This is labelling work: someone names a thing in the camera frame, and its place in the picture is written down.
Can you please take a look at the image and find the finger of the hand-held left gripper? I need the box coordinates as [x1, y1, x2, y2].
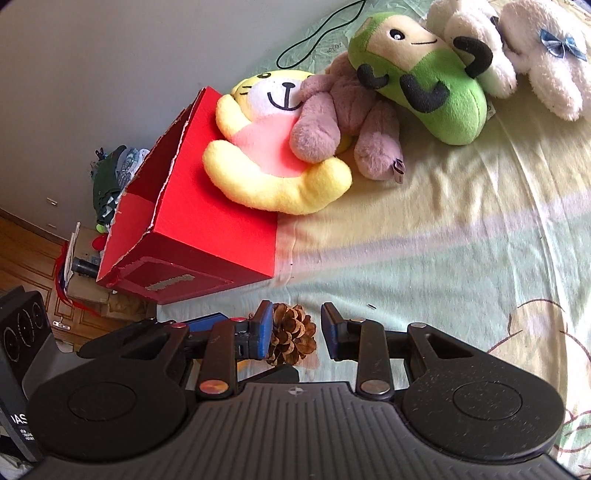
[188, 313, 228, 332]
[78, 320, 160, 360]

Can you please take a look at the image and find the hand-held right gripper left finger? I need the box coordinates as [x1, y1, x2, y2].
[137, 300, 274, 400]

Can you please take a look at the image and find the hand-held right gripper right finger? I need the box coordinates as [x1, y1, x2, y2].
[321, 302, 476, 400]

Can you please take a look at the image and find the brown pine cone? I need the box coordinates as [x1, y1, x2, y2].
[265, 304, 318, 367]

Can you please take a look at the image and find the red cardboard box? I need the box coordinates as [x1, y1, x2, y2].
[96, 85, 279, 305]

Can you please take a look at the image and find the brown cardboard box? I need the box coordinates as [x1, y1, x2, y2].
[65, 222, 158, 321]

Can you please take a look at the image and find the pile of folded clothes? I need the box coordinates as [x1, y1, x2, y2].
[90, 145, 151, 234]

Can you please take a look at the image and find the yellow tiger plush toy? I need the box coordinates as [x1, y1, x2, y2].
[203, 70, 354, 216]

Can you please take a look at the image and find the pinkish brown plush toy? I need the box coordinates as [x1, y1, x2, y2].
[289, 52, 406, 182]

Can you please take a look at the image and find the green plush toy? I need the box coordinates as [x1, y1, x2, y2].
[347, 11, 496, 146]

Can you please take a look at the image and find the white horned sheep plush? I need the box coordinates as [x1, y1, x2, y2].
[426, 0, 519, 99]

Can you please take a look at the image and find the white plush with blue bow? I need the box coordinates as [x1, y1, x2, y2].
[499, 0, 591, 121]

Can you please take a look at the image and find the black charger cable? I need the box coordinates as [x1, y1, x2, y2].
[276, 0, 370, 69]

